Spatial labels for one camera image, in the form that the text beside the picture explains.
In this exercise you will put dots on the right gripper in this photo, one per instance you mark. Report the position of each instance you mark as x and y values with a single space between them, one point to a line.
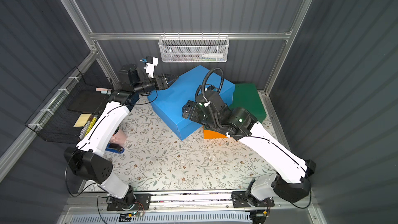
189 111

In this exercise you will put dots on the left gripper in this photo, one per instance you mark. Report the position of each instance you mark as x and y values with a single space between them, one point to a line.
160 81

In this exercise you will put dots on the yellow sticky note pad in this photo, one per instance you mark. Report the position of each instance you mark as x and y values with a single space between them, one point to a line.
82 120

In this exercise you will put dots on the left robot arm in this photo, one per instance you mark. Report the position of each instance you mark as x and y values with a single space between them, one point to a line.
86 159

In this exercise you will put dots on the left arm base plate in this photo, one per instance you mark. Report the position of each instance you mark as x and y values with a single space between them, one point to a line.
134 202

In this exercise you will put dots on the blue shoebox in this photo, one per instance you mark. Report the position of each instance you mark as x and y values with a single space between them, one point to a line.
167 104

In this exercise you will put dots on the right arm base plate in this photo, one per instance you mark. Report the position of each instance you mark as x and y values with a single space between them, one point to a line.
241 200

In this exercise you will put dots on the black wire wall basket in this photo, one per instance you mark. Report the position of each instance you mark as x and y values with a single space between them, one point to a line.
53 122

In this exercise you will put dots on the orange shoebox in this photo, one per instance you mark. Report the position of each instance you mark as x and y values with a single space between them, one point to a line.
209 134

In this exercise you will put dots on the floral table mat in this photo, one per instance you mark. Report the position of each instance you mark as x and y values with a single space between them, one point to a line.
155 159

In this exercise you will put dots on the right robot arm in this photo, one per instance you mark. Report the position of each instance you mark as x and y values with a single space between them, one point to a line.
291 182

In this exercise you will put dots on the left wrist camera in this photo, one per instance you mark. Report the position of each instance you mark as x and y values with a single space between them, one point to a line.
150 64

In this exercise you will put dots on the blue stapler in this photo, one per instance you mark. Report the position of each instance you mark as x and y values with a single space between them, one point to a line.
115 148

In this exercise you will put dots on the yellow patterned ruler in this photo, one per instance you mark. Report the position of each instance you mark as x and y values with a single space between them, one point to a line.
88 126

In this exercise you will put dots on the white wire mesh basket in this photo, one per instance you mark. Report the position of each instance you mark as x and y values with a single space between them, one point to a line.
189 50

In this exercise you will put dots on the black notebook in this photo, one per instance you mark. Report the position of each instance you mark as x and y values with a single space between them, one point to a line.
87 102

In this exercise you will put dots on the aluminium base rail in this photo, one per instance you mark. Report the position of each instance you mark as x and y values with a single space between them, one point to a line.
201 200

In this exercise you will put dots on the white marker in basket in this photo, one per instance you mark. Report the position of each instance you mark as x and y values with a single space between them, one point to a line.
212 56

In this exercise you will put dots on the cup of coloured markers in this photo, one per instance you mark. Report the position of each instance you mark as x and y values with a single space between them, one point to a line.
119 137

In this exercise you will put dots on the green shoebox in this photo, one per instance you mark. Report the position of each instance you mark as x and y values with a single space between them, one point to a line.
247 97

